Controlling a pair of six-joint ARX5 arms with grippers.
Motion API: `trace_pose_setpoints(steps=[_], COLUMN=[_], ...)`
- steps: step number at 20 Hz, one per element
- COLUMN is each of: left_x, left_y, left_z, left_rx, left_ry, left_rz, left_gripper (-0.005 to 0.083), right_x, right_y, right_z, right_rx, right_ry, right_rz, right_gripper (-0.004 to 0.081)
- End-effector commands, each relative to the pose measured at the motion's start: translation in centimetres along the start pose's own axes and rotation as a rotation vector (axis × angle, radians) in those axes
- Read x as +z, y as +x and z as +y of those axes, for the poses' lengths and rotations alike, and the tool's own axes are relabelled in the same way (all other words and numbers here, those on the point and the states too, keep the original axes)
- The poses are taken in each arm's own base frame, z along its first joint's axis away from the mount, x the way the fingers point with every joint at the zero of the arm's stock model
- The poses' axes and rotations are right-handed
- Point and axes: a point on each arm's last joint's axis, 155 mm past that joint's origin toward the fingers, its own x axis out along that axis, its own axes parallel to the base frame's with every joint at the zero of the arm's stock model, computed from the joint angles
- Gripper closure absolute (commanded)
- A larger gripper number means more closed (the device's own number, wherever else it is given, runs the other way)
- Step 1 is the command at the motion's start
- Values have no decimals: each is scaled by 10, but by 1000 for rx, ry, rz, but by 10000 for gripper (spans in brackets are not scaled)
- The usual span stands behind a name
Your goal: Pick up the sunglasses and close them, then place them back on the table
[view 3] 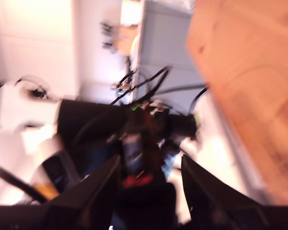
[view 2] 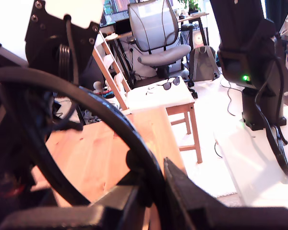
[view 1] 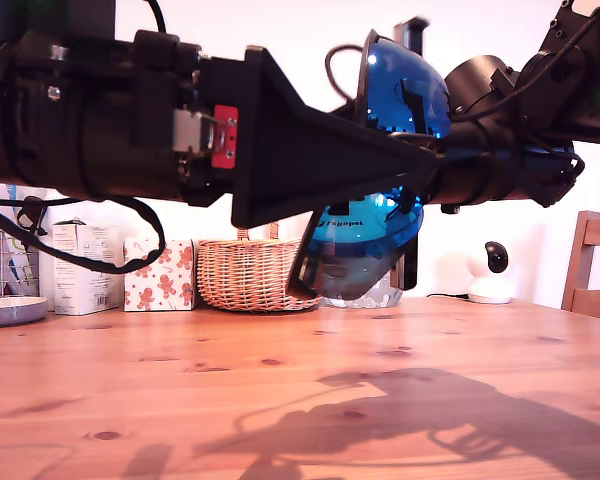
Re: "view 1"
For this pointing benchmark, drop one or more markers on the grey shallow dish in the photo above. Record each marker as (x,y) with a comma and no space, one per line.
(10,312)

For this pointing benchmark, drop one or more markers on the small white round camera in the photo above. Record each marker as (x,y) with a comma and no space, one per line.
(487,290)

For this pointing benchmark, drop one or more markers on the white black-striped packet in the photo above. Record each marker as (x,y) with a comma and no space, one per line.
(16,270)

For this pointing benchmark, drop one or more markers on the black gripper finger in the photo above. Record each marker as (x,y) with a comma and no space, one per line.
(305,160)

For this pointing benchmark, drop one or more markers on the large clear water bottle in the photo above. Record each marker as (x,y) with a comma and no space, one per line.
(387,297)

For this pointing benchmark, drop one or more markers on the gingerbread print tissue box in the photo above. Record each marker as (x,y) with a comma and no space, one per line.
(155,285)

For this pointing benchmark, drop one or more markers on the blue mirrored black sunglasses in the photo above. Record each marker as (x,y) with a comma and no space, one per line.
(405,80)

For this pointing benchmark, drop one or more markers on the white printed carton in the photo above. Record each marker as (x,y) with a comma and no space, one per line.
(85,290)

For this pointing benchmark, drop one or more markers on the black clip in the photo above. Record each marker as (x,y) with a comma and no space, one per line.
(30,215)

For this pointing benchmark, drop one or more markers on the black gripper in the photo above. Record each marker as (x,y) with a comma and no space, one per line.
(130,150)

